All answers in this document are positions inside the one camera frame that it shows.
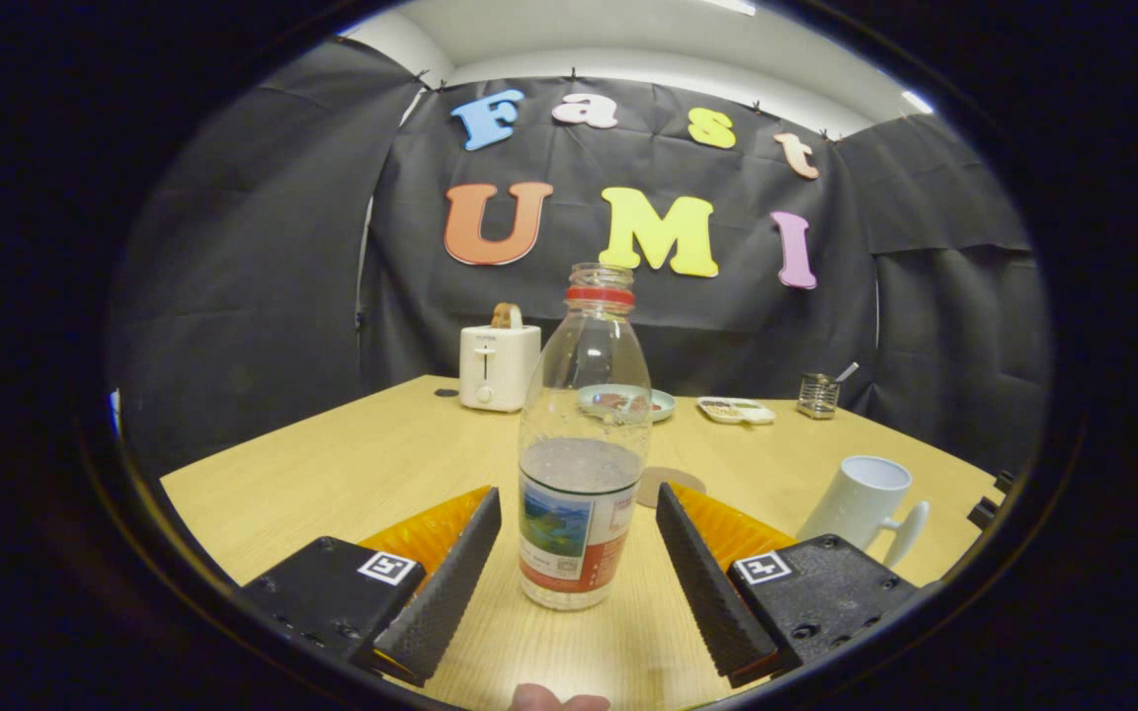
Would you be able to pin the pale green plate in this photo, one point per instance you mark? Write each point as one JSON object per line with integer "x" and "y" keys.
{"x": 663, "y": 405}

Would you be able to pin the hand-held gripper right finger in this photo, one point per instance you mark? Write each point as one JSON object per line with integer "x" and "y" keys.
{"x": 707, "y": 592}

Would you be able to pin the wooden table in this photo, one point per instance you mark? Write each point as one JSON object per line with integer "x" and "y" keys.
{"x": 352, "y": 464}

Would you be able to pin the bread slice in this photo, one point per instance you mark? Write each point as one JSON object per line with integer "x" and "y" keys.
{"x": 507, "y": 316}

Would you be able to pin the brown food on plate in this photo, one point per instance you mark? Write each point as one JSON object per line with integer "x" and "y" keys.
{"x": 618, "y": 402}

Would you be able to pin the black table clamp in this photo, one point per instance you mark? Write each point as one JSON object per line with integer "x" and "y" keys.
{"x": 982, "y": 513}
{"x": 1003, "y": 482}

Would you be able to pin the round brown coaster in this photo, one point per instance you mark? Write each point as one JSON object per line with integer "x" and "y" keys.
{"x": 676, "y": 484}

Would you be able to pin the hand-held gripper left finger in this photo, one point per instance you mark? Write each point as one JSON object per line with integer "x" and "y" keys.
{"x": 450, "y": 592}

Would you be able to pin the white toaster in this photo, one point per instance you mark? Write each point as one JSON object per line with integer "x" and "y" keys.
{"x": 498, "y": 370}

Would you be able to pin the small ceiling light panel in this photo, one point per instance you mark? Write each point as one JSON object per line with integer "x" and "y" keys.
{"x": 917, "y": 101}

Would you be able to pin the black backdrop cloth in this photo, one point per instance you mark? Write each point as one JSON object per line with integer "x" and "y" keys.
{"x": 263, "y": 296}

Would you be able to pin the white spoon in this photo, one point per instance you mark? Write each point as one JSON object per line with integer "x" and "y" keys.
{"x": 847, "y": 371}

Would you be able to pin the clear plastic juice bottle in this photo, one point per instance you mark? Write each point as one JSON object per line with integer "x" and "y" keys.
{"x": 584, "y": 474}

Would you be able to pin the large ceiling light panel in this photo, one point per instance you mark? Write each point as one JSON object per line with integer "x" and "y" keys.
{"x": 727, "y": 5}

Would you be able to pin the white divided snack tray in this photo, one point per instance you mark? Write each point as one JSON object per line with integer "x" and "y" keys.
{"x": 737, "y": 410}

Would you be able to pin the white cup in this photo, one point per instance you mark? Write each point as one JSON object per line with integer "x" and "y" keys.
{"x": 855, "y": 504}

